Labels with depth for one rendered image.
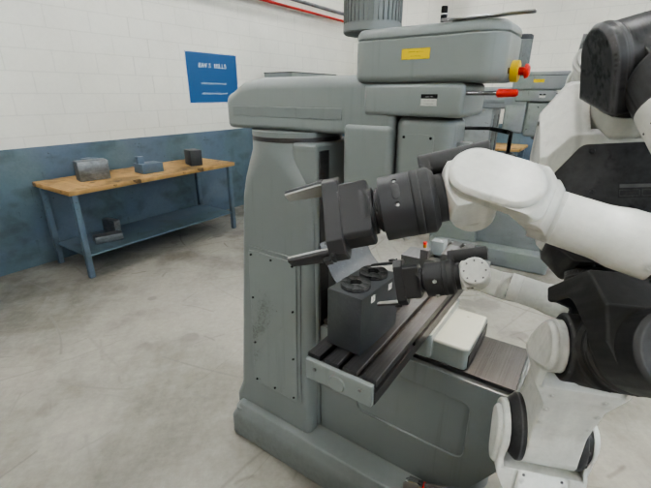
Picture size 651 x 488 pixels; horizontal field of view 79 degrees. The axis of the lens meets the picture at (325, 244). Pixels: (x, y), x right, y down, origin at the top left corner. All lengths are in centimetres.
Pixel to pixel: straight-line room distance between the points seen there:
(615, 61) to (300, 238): 120
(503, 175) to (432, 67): 84
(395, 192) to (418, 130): 86
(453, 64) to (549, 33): 671
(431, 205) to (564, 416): 57
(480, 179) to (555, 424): 60
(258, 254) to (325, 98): 71
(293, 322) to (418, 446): 72
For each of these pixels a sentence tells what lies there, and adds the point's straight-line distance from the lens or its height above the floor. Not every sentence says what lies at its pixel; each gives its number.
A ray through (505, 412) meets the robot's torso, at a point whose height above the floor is 104.
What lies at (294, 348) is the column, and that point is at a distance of 183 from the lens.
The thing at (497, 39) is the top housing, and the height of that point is 184.
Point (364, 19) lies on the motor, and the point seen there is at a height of 192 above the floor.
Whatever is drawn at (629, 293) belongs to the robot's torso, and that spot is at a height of 145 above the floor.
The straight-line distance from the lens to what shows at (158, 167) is 486.
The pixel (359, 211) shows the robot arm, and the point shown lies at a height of 155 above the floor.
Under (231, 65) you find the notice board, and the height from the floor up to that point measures 208.
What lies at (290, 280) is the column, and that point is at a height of 97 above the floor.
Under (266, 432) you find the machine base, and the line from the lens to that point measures 218.
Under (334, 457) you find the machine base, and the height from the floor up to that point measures 20.
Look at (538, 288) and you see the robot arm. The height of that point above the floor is 129.
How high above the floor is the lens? 170
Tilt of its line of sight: 21 degrees down
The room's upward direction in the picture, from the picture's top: straight up
